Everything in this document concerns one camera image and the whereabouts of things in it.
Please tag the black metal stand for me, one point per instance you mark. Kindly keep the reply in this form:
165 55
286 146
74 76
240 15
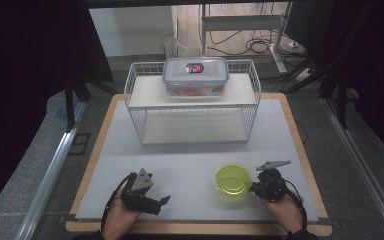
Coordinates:
341 96
70 106

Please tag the person's left hand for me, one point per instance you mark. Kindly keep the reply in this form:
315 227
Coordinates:
120 220

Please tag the white table mat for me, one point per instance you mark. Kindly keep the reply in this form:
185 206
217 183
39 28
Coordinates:
186 163

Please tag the dark curtain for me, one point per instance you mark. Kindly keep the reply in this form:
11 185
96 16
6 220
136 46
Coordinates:
373 60
20 66

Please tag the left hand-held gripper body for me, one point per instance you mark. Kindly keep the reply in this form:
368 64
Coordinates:
140 196

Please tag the clear plastic food container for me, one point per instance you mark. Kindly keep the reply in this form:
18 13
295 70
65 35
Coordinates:
195 78

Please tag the person's right hand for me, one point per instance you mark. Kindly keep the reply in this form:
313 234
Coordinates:
281 213

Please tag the white power strip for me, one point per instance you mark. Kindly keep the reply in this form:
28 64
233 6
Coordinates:
303 75

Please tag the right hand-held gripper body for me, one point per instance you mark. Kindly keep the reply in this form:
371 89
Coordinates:
271 185

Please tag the aluminium rail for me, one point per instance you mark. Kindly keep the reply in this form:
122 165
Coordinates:
46 180
363 166

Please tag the white metal desk frame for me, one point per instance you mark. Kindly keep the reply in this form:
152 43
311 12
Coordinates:
240 23

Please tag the green translucent lidded bowl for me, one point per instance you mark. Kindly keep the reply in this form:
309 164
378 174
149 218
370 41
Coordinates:
233 180

